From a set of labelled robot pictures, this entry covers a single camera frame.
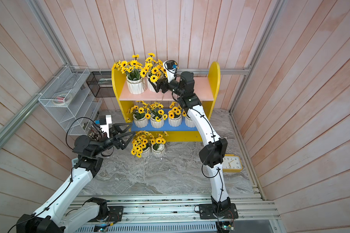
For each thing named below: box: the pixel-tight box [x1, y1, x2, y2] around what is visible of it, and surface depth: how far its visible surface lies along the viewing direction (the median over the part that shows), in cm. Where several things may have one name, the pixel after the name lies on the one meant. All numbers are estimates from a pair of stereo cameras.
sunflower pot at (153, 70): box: [140, 52, 167, 93], surface depth 67 cm
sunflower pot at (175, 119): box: [167, 100, 183, 128], surface depth 86 cm
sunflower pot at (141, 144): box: [130, 130, 155, 159], surface depth 88 cm
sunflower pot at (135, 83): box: [111, 54, 147, 95], surface depth 70 cm
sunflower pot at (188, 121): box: [182, 109, 196, 128], surface depth 91 cm
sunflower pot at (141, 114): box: [129, 100, 152, 129], surface depth 88 cm
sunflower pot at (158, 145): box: [150, 131, 169, 158], surface depth 92 cm
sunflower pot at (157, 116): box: [149, 101, 169, 129], surface depth 88 cm
